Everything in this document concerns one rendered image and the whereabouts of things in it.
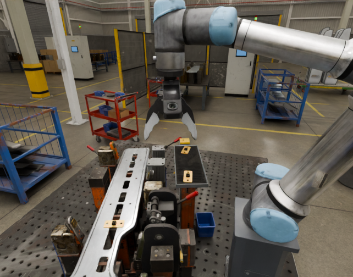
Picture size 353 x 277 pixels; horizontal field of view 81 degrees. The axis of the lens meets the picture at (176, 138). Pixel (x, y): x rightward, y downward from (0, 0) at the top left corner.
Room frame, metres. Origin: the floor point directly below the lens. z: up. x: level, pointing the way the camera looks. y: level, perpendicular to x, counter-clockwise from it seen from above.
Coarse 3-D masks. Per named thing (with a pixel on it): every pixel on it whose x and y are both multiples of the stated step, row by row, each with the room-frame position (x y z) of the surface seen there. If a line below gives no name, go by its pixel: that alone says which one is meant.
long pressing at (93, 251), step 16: (128, 160) 1.16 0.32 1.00; (144, 160) 1.16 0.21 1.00; (144, 176) 0.98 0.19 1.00; (112, 192) 0.85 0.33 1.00; (128, 192) 0.85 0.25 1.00; (112, 208) 0.73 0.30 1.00; (128, 208) 0.73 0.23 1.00; (96, 224) 0.64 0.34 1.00; (128, 224) 0.64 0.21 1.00; (96, 240) 0.56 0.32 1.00; (80, 256) 0.50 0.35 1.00; (96, 256) 0.49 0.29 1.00; (112, 256) 0.49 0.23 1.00; (80, 272) 0.44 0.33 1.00; (96, 272) 0.44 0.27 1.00; (112, 272) 0.44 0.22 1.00
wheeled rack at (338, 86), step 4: (300, 72) 8.58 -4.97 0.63; (304, 80) 7.71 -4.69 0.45; (312, 84) 7.75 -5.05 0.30; (316, 84) 7.71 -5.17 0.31; (320, 84) 7.68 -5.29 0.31; (336, 84) 7.72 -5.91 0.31; (340, 84) 7.68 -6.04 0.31; (344, 84) 7.81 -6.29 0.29; (348, 84) 7.78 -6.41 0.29; (304, 88) 7.74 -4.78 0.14; (332, 88) 7.41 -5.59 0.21; (336, 88) 7.37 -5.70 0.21; (340, 88) 7.33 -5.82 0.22; (344, 88) 7.30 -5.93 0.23; (348, 88) 7.27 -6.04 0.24; (352, 88) 7.23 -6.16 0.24
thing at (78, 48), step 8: (72, 40) 10.47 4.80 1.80; (80, 40) 10.38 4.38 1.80; (72, 48) 10.46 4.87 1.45; (80, 48) 10.38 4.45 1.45; (88, 48) 10.80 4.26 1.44; (72, 56) 10.51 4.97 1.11; (80, 56) 10.40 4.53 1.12; (88, 56) 10.71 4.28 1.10; (72, 64) 10.54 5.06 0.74; (80, 64) 10.42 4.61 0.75; (88, 64) 10.60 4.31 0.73; (80, 72) 10.44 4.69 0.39; (88, 72) 10.50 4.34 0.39; (88, 80) 10.41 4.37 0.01
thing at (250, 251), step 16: (240, 208) 0.63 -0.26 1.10; (240, 224) 0.55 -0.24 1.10; (240, 240) 0.49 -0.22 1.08; (256, 240) 0.48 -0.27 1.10; (240, 256) 0.51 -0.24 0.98; (256, 256) 0.49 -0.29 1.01; (272, 256) 0.48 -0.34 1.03; (240, 272) 0.50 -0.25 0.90; (256, 272) 0.49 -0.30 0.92; (272, 272) 0.47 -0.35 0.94
